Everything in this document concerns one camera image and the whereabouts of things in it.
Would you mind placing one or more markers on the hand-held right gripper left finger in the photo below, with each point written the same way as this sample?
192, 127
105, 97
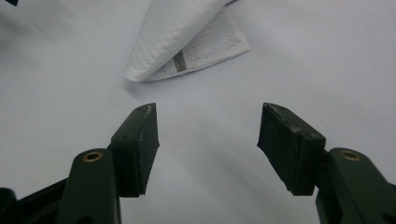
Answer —
134, 149

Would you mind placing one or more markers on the white table mat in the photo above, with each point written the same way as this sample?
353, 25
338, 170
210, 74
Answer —
62, 93

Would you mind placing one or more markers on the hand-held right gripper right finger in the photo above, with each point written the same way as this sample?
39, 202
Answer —
289, 149

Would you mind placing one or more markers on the white mesh laundry bag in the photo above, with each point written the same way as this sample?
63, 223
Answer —
168, 34

